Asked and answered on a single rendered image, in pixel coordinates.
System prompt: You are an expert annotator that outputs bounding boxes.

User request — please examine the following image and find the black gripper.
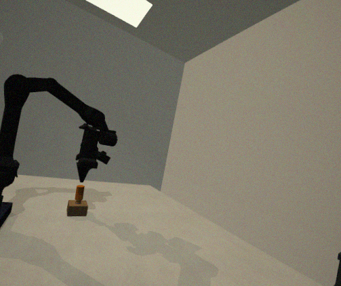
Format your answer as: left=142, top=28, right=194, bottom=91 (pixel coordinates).
left=75, top=141, right=98, bottom=182

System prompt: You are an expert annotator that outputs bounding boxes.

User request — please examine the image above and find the tan square block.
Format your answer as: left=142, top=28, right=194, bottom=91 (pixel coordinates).
left=66, top=200, right=88, bottom=217

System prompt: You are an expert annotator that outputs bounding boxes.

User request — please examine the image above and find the orange marker cap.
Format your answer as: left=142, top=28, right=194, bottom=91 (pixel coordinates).
left=75, top=185, right=84, bottom=201

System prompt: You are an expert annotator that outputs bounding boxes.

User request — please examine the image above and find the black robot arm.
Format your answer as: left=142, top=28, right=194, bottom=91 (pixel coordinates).
left=0, top=74, right=117, bottom=209

